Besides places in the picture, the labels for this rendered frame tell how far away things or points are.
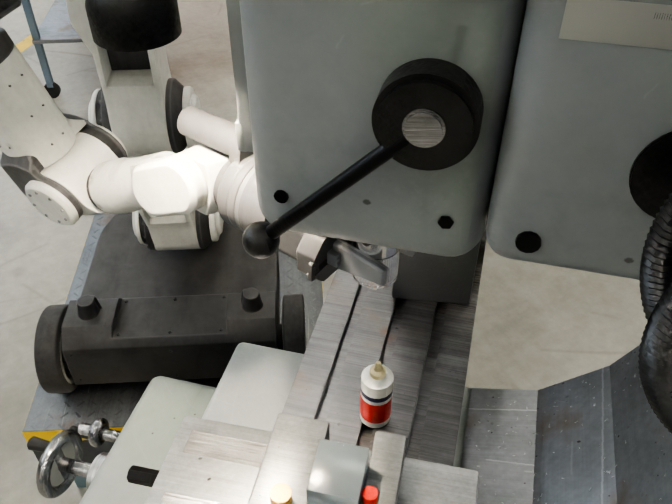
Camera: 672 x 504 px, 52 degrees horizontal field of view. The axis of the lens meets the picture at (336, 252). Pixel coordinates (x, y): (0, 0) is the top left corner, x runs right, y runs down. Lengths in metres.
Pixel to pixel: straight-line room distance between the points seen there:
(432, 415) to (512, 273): 1.66
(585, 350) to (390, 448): 1.64
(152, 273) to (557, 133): 1.35
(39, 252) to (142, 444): 1.70
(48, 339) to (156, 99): 0.59
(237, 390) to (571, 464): 0.48
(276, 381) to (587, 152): 0.71
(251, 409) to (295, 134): 0.60
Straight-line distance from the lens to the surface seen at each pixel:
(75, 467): 1.30
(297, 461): 0.76
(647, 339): 0.35
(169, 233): 1.59
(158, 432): 1.19
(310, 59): 0.48
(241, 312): 1.50
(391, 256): 0.67
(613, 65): 0.43
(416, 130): 0.44
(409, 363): 0.98
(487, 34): 0.45
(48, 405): 1.72
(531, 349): 2.31
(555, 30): 0.42
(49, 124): 0.96
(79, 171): 0.97
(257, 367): 1.08
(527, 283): 2.53
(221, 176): 0.75
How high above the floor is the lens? 1.68
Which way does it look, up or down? 41 degrees down
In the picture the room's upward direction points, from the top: straight up
